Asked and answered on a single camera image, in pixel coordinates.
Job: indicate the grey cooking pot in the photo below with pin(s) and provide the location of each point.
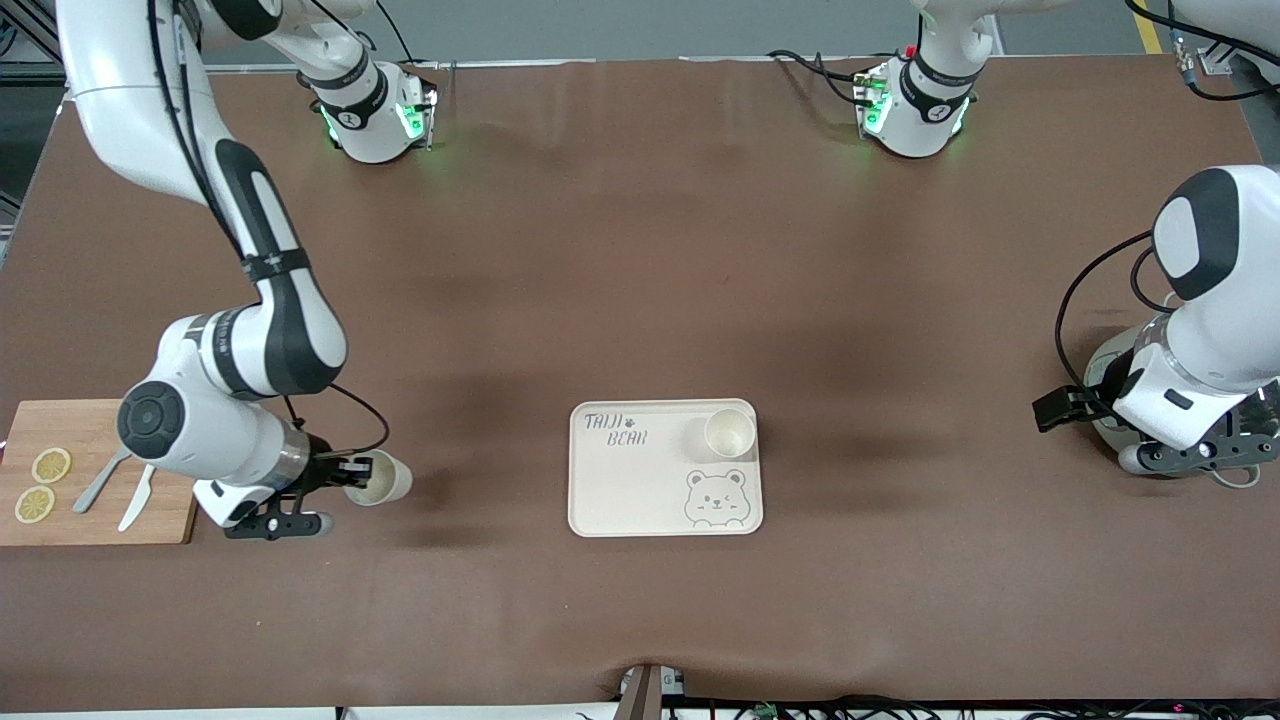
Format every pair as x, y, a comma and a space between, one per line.
1108, 362

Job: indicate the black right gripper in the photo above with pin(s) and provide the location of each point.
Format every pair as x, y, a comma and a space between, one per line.
318, 465

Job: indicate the grey metal bracket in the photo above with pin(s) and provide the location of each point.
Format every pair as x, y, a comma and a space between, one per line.
640, 695

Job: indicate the cream bear print tray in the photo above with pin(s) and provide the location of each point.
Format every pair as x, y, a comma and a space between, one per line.
640, 490

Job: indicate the white IKEA cup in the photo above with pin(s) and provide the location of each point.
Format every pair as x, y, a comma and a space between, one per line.
730, 433
390, 480

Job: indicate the grey plastic knife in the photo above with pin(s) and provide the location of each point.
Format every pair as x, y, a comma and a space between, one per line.
100, 480

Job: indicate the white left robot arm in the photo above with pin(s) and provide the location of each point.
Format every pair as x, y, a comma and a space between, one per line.
1230, 330

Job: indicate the glass pot lid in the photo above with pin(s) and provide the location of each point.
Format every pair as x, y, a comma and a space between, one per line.
1268, 410

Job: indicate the lemon slice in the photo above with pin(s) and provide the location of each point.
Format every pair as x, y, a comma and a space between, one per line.
51, 465
35, 505

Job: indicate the bamboo cutting board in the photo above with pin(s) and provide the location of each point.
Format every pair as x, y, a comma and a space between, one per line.
70, 520

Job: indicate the short aluminium profile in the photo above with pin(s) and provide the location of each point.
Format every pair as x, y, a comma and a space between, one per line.
1215, 62

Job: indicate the white plastic knife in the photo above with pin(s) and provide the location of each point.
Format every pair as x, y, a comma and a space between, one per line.
138, 500

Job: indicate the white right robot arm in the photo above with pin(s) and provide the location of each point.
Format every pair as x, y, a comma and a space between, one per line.
120, 100

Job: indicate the brown table cover mat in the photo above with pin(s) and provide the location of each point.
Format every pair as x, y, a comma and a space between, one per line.
640, 250

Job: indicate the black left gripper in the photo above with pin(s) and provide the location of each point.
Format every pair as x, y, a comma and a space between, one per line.
1088, 402

